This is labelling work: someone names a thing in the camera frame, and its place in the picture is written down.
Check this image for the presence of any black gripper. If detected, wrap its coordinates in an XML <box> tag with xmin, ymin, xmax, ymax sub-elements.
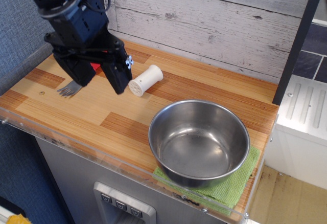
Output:
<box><xmin>43</xmin><ymin>0</ymin><xmax>132</xmax><ymax>95</ymax></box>

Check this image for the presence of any white salt shaker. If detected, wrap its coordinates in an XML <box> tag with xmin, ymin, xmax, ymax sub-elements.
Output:
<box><xmin>128</xmin><ymin>65</ymin><xmax>164</xmax><ymax>97</ymax></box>

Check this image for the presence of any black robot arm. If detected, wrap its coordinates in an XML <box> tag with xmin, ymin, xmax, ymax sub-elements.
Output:
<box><xmin>33</xmin><ymin>0</ymin><xmax>133</xmax><ymax>94</ymax></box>

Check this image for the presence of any stainless steel bowl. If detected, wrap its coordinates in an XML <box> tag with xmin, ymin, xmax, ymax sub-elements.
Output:
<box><xmin>148</xmin><ymin>100</ymin><xmax>250</xmax><ymax>188</ymax></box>

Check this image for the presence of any grey control panel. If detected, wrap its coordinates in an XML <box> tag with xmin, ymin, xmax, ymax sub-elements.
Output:
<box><xmin>94</xmin><ymin>182</ymin><xmax>157</xmax><ymax>223</ymax></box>

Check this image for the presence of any yellow object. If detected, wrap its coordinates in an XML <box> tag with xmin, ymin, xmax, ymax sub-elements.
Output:
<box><xmin>6</xmin><ymin>214</ymin><xmax>31</xmax><ymax>224</ymax></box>

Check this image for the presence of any green cloth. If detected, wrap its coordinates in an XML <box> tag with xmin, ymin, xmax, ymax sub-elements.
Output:
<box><xmin>153</xmin><ymin>146</ymin><xmax>260</xmax><ymax>215</ymax></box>

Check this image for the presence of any white ribbed appliance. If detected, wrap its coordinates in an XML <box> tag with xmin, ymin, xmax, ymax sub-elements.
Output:
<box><xmin>265</xmin><ymin>75</ymin><xmax>326</xmax><ymax>189</ymax></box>

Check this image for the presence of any red handled fork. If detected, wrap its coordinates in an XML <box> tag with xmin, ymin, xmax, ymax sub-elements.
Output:
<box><xmin>56</xmin><ymin>62</ymin><xmax>103</xmax><ymax>98</ymax></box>

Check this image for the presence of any dark right frame post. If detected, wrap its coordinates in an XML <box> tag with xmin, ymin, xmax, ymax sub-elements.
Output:
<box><xmin>272</xmin><ymin>0</ymin><xmax>320</xmax><ymax>105</ymax></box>

